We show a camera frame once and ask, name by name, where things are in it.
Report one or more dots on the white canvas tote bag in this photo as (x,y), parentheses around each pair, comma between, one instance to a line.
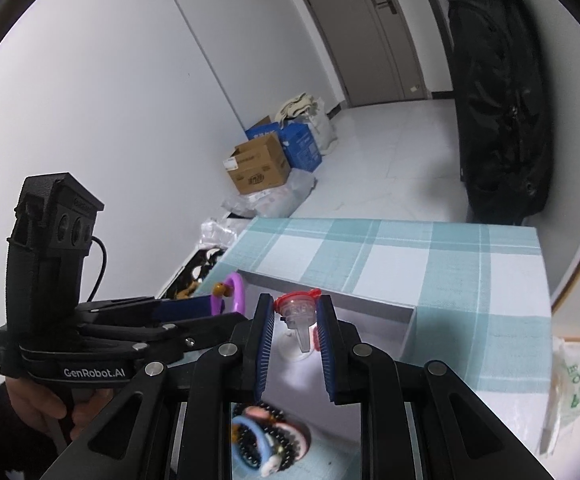
(322,127)

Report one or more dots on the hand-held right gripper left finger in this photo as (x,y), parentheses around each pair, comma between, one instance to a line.
(265,350)

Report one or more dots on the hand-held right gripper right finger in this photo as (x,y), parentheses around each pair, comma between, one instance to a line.
(327,355)

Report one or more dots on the black backpack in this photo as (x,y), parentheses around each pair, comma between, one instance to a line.
(499,110)

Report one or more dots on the grey door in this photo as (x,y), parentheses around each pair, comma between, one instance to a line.
(369,50)

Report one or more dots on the teal checked tablecloth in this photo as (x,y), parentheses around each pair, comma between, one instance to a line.
(419,255)

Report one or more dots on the person's left hand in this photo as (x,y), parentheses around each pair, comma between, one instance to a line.
(45,407)

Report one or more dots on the grey storage box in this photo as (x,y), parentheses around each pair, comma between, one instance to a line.
(364,305)

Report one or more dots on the tan shoe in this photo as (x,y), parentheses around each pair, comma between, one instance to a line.
(185,291)

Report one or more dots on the green print plastic bag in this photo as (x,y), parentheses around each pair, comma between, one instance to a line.
(574,385)

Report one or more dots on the brown cardboard box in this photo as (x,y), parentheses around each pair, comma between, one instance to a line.
(260,165)

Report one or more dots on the clear plastic bag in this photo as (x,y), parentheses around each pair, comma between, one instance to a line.
(215,232)

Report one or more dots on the black white sandal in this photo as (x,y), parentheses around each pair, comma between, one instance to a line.
(202,260)

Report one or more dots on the clear tube with red cap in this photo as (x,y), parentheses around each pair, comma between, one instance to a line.
(295,310)

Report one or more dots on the blonde doll figure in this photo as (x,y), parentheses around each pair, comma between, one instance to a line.
(256,427)

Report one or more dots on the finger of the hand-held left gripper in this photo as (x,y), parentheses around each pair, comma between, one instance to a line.
(205,325)
(185,307)

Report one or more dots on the blue cardboard box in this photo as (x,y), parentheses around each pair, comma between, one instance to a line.
(302,147)

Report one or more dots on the grey plastic mailer bag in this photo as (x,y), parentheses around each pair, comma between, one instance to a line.
(280,200)

